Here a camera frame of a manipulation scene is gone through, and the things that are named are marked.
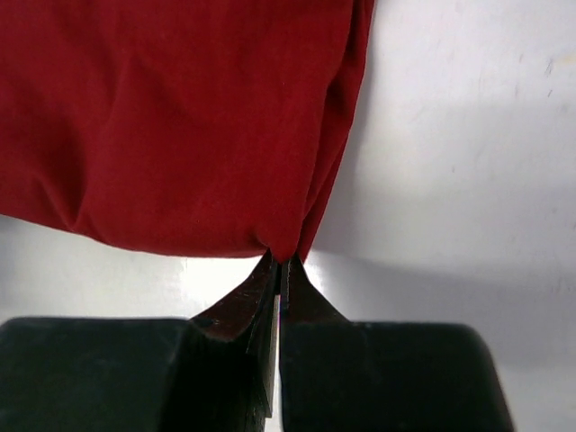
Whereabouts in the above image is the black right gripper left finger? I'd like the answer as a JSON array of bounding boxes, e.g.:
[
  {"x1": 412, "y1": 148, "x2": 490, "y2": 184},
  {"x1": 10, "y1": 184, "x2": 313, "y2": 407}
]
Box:
[{"x1": 1, "y1": 254, "x2": 279, "y2": 431}]

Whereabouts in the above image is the dark red t shirt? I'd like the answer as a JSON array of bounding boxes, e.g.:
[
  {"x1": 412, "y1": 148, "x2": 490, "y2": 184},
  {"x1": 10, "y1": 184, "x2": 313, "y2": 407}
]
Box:
[{"x1": 1, "y1": 1, "x2": 374, "y2": 261}]

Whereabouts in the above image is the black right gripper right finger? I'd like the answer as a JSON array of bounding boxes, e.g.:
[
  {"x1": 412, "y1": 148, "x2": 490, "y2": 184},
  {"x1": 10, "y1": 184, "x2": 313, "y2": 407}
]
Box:
[{"x1": 278, "y1": 256, "x2": 514, "y2": 432}]

